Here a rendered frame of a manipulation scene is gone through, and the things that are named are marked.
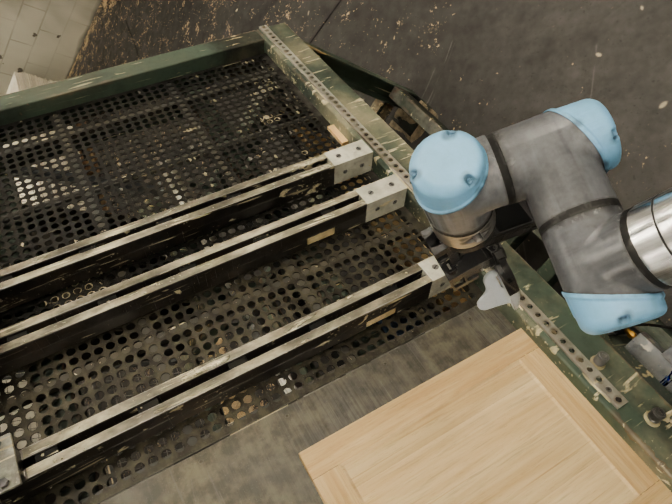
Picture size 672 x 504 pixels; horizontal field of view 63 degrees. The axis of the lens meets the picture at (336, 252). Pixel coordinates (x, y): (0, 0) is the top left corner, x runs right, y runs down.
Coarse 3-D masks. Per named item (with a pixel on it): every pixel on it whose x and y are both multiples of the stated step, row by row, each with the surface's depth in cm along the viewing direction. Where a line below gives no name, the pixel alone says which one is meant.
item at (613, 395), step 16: (272, 32) 194; (288, 48) 188; (368, 144) 157; (384, 160) 152; (400, 176) 148; (528, 304) 123; (544, 320) 120; (560, 336) 118; (576, 352) 115; (592, 368) 113; (608, 384) 111; (624, 400) 109
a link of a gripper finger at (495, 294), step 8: (488, 272) 74; (496, 272) 73; (488, 280) 74; (496, 280) 74; (488, 288) 75; (496, 288) 75; (504, 288) 75; (488, 296) 75; (496, 296) 76; (504, 296) 76; (512, 296) 75; (480, 304) 76; (488, 304) 76; (496, 304) 76; (512, 304) 77
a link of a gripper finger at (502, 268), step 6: (504, 258) 70; (498, 264) 71; (504, 264) 71; (498, 270) 71; (504, 270) 71; (510, 270) 71; (504, 276) 71; (510, 276) 71; (504, 282) 73; (510, 282) 72; (516, 282) 72; (510, 288) 74; (516, 288) 74; (510, 294) 74
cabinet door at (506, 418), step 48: (528, 336) 122; (432, 384) 114; (480, 384) 114; (528, 384) 115; (336, 432) 107; (384, 432) 107; (432, 432) 107; (480, 432) 108; (528, 432) 108; (576, 432) 108; (336, 480) 101; (384, 480) 101; (432, 480) 102; (480, 480) 102; (528, 480) 102; (576, 480) 102; (624, 480) 103
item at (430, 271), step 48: (384, 288) 123; (432, 288) 127; (288, 336) 115; (336, 336) 118; (192, 384) 109; (240, 384) 111; (96, 432) 103; (144, 432) 104; (0, 480) 90; (48, 480) 98
